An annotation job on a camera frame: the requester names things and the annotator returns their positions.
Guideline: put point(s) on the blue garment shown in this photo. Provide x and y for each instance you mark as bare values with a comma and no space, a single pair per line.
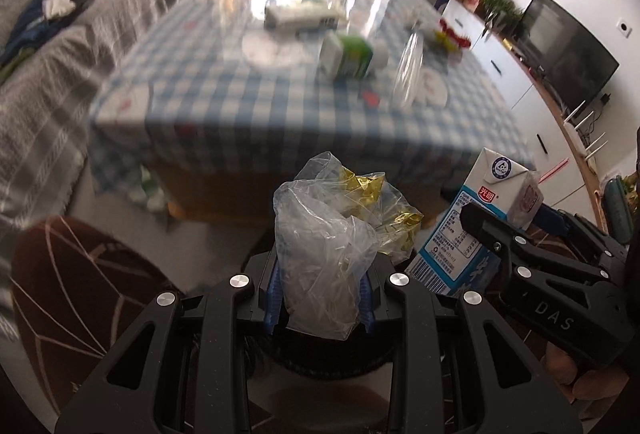
30,27

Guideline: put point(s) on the leafy cabinet plant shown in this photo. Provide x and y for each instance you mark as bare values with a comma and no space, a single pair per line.
500,2

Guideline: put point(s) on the clear plastic bag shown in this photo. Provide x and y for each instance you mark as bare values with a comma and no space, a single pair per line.
320,254

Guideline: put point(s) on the clear plastic bottle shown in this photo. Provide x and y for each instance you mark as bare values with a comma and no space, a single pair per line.
407,74

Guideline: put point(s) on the green white carton box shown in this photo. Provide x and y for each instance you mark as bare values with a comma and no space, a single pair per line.
350,59

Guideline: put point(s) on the green packaged bag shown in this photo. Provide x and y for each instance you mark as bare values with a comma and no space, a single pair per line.
617,209

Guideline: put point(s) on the dark blue box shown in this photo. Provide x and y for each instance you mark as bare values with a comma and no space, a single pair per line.
442,2

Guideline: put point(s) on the grey covered sofa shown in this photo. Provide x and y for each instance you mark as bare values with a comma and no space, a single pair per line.
50,104

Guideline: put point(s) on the blue white milk carton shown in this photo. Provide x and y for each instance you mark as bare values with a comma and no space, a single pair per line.
450,234

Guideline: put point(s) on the green garment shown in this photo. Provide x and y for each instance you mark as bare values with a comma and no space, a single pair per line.
7,72

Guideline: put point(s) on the black flat television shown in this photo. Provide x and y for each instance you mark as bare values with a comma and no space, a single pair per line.
565,54

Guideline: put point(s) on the white wall socket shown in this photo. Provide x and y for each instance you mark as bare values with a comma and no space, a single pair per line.
624,28

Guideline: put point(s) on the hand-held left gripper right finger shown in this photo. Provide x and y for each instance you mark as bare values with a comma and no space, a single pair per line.
366,299

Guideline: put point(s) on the white television cabinet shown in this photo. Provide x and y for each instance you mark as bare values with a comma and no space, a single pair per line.
505,64

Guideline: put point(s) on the white router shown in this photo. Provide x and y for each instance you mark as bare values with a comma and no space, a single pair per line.
590,152

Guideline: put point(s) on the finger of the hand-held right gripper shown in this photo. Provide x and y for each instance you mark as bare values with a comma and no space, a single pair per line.
550,264
552,219

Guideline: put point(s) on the white green medicine box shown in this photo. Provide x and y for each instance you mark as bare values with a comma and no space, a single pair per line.
300,17

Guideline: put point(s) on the white cloth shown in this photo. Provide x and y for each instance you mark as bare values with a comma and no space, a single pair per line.
57,7

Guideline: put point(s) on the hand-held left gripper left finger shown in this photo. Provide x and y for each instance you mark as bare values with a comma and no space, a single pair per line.
272,299

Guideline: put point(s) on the brown patterned pouf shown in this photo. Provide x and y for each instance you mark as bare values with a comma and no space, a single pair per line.
75,304

